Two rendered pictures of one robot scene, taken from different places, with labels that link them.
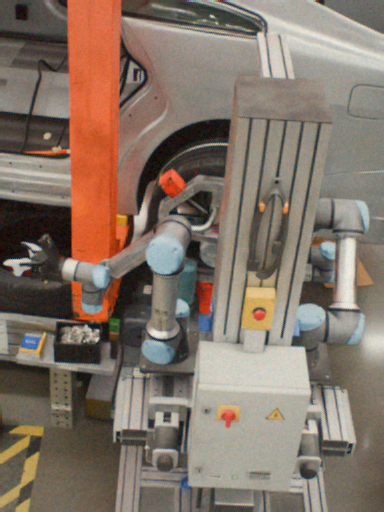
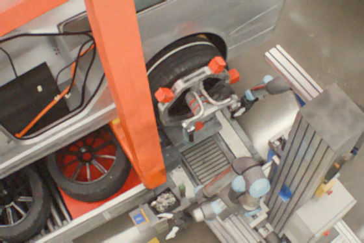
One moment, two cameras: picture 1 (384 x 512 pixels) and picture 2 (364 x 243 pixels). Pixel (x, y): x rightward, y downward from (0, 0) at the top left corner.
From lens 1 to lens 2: 2.01 m
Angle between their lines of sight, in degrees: 31
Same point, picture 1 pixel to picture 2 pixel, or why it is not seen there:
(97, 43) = (140, 92)
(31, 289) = (107, 186)
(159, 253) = (259, 191)
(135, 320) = (168, 162)
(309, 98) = (344, 105)
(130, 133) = not seen: hidden behind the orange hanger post
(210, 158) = (177, 67)
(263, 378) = (335, 209)
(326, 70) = not seen: outside the picture
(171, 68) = not seen: hidden behind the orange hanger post
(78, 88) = (132, 117)
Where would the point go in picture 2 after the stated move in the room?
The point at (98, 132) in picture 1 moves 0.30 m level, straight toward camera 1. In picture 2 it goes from (147, 125) to (184, 163)
